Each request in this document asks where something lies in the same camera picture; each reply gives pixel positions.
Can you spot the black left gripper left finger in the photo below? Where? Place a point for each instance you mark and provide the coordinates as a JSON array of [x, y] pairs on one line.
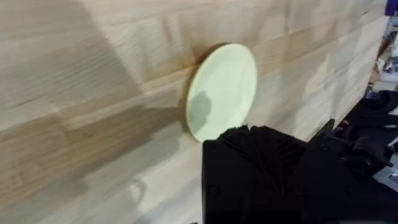
[[236, 174]]

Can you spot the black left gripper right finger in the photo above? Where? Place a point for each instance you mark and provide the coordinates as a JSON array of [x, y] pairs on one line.
[[289, 186]]

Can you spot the pale green round plate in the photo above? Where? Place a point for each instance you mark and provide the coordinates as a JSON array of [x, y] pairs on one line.
[[222, 93]]

